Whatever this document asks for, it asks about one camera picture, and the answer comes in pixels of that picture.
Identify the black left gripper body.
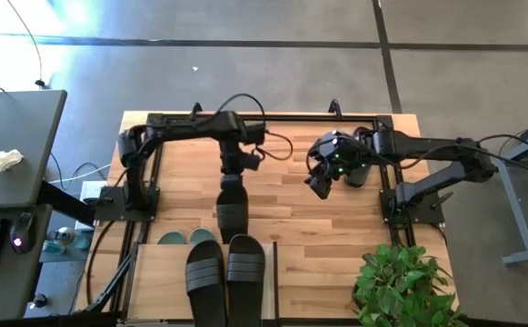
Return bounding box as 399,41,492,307
220,141,246,176

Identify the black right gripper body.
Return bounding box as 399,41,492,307
307,130,376,183

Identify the black rubber slide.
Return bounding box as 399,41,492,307
184,239,228,327
344,126,378,189
215,181,250,244
224,233,267,327

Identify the green rubber slide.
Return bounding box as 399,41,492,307
187,227,218,245
156,230,188,245

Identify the white power strip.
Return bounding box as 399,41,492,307
75,180,106,232

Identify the green leafy potted plant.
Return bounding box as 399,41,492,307
352,243,469,327

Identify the black diagonal support pole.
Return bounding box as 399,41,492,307
83,247,141,314

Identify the silver metal bar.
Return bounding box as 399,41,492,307
116,318,169,326

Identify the black desk support bar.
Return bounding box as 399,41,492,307
37,180,97,224

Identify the clear teal water bottle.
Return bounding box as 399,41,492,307
43,225,93,255

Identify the grey metal table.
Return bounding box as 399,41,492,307
473,113,528,266

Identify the black computer mouse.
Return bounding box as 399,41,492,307
9,212,37,254

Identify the white crumpled tissue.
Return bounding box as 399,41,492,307
0,148,25,177

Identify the dark grey desk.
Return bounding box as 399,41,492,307
0,203,54,322

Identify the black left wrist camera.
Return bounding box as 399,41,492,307
240,152,263,173

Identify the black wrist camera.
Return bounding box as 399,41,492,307
240,152,263,173
303,173,334,201

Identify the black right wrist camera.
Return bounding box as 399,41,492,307
303,173,334,201

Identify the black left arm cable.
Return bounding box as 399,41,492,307
190,93,294,163

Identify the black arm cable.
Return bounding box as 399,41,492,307
458,133,528,176
190,93,294,163

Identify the black metal table frame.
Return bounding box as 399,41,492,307
108,112,417,315

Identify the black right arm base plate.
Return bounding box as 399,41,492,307
380,188,446,225

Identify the wooden shelf with black frame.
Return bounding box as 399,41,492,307
126,242,281,320

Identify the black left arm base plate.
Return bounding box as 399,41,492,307
94,185,160,223

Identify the white cable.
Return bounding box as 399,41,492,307
48,163,111,185

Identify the thick black floor cable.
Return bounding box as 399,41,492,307
85,220,115,306

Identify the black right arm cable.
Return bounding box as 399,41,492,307
458,133,528,176

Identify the thin black floor cable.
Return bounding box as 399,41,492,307
5,0,50,90

